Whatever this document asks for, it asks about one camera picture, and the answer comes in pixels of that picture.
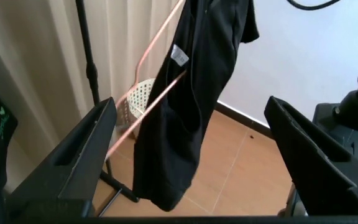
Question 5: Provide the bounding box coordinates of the black garment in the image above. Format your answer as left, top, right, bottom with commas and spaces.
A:
132, 0, 260, 213

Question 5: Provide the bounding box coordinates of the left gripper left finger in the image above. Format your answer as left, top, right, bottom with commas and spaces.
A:
5, 96, 119, 218

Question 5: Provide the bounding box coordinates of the black clothes rack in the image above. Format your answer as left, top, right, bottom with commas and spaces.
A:
74, 0, 141, 218

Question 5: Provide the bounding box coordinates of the white curtain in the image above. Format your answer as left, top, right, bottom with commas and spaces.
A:
0, 0, 186, 194

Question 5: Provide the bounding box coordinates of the pink clothes hanger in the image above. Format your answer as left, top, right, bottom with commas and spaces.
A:
105, 0, 188, 160

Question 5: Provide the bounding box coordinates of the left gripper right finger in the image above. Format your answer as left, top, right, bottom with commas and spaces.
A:
263, 95, 358, 217

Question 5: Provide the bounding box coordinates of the white laundry basket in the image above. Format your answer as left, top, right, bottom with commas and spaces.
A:
114, 77, 157, 139

